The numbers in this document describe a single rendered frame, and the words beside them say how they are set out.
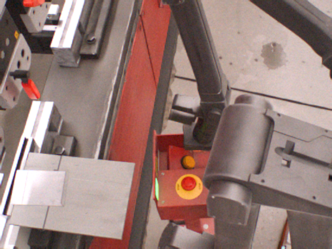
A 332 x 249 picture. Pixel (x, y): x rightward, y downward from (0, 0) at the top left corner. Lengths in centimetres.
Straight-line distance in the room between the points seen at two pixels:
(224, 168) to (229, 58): 208
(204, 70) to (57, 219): 46
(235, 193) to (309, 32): 55
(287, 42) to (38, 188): 172
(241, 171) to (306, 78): 204
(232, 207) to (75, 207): 71
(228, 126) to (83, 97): 98
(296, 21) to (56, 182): 64
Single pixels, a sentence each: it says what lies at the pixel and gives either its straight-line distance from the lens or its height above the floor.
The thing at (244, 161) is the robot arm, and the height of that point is 163.
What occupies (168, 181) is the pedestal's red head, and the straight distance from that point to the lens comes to 135.
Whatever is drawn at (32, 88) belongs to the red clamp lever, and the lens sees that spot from 106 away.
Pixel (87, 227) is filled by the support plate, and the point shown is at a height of 100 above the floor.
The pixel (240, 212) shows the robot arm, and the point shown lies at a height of 159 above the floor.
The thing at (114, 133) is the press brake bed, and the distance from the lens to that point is 146.
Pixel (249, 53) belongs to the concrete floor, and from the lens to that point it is 253.
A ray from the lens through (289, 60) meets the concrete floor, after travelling 252.
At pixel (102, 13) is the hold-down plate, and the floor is 91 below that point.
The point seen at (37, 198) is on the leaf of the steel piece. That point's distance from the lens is 117.
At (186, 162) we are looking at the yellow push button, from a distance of 142.
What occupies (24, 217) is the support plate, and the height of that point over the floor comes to 100.
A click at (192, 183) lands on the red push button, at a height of 81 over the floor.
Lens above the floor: 203
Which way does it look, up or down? 60 degrees down
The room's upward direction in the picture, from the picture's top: 11 degrees counter-clockwise
